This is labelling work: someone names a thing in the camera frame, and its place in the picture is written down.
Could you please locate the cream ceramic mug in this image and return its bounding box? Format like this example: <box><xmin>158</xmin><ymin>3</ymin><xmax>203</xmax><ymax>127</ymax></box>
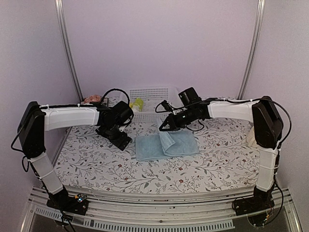
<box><xmin>246</xmin><ymin>127</ymin><xmax>258</xmax><ymax>148</ymax></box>

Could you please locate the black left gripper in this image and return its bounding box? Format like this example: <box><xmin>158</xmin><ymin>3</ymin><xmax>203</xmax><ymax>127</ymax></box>
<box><xmin>98</xmin><ymin>123</ymin><xmax>132</xmax><ymax>150</ymax></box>

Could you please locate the right aluminium frame post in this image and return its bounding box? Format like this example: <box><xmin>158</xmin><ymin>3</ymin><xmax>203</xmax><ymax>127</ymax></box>
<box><xmin>237</xmin><ymin>0</ymin><xmax>266</xmax><ymax>100</ymax></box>

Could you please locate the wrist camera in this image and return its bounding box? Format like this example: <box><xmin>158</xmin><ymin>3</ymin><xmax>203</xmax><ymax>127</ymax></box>
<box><xmin>178</xmin><ymin>87</ymin><xmax>201</xmax><ymax>106</ymax></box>
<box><xmin>112</xmin><ymin>101</ymin><xmax>134</xmax><ymax>126</ymax></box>

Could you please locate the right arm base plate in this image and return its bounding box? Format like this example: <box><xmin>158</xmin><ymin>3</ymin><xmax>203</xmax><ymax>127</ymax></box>
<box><xmin>232</xmin><ymin>197</ymin><xmax>275</xmax><ymax>216</ymax></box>

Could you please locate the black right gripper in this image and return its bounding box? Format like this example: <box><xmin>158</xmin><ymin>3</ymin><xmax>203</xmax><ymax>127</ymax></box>
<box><xmin>159</xmin><ymin>107</ymin><xmax>196</xmax><ymax>131</ymax></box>

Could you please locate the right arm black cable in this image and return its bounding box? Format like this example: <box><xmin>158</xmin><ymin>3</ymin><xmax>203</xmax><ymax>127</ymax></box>
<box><xmin>270</xmin><ymin>100</ymin><xmax>293</xmax><ymax>148</ymax></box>

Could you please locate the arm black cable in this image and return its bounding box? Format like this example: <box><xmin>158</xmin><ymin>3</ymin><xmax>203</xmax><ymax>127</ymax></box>
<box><xmin>270</xmin><ymin>100</ymin><xmax>293</xmax><ymax>148</ymax></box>
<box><xmin>101</xmin><ymin>88</ymin><xmax>131</xmax><ymax>104</ymax></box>

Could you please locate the floral embroidered placemat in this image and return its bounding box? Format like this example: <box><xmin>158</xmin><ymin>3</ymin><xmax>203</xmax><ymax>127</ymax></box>
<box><xmin>102</xmin><ymin>97</ymin><xmax>118</xmax><ymax>107</ymax></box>

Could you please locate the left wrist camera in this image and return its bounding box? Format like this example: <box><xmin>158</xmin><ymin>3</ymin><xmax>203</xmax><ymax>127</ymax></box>
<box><xmin>112</xmin><ymin>101</ymin><xmax>134</xmax><ymax>126</ymax></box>

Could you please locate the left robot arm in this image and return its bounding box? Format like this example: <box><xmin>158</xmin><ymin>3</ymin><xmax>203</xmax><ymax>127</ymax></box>
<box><xmin>15</xmin><ymin>101</ymin><xmax>134</xmax><ymax>210</ymax></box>

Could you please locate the aluminium frame post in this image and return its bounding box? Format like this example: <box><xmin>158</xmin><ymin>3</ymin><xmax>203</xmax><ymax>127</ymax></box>
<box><xmin>55</xmin><ymin>0</ymin><xmax>83</xmax><ymax>101</ymax></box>
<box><xmin>237</xmin><ymin>0</ymin><xmax>266</xmax><ymax>100</ymax></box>

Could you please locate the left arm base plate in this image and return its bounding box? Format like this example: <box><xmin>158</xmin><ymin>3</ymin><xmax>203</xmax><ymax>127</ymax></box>
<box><xmin>46</xmin><ymin>193</ymin><xmax>89</xmax><ymax>216</ymax></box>

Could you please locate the green and white towel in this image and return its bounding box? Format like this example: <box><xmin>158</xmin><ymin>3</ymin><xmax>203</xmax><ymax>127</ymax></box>
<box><xmin>129</xmin><ymin>98</ymin><xmax>144</xmax><ymax>113</ymax></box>

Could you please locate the aluminium front rail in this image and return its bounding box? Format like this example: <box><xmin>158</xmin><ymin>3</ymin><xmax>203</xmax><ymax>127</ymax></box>
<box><xmin>21</xmin><ymin>187</ymin><xmax>304</xmax><ymax>232</ymax></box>

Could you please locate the left aluminium frame post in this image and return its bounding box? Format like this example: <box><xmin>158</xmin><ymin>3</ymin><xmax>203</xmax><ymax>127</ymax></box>
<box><xmin>55</xmin><ymin>0</ymin><xmax>83</xmax><ymax>101</ymax></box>

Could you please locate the white plastic basket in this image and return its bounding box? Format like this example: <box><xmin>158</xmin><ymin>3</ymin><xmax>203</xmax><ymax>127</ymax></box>
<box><xmin>125</xmin><ymin>87</ymin><xmax>182</xmax><ymax>123</ymax></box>

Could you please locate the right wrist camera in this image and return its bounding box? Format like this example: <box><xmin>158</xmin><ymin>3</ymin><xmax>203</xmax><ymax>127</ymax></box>
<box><xmin>178</xmin><ymin>87</ymin><xmax>201</xmax><ymax>106</ymax></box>

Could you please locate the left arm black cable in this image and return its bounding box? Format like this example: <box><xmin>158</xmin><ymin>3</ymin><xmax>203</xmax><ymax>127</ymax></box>
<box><xmin>101</xmin><ymin>88</ymin><xmax>131</xmax><ymax>104</ymax></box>

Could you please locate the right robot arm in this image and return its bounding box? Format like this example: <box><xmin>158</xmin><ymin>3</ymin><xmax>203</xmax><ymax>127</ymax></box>
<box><xmin>159</xmin><ymin>96</ymin><xmax>284</xmax><ymax>211</ymax></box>

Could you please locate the light blue towel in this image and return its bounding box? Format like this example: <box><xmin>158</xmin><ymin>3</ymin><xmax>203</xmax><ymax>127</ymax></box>
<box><xmin>135</xmin><ymin>130</ymin><xmax>199</xmax><ymax>161</ymax></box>

